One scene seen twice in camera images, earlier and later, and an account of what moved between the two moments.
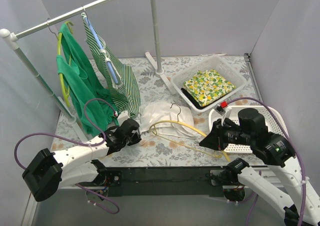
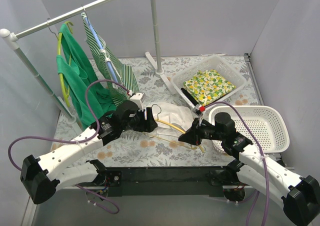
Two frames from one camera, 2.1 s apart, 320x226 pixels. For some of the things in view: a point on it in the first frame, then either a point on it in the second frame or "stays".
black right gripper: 219,136 → 197,132
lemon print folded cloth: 207,86 stays
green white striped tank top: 126,93 stays
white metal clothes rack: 12,39 stays
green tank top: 95,105 stays
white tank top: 155,113 stays
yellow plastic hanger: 223,155 → 169,124
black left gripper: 132,133 → 145,119
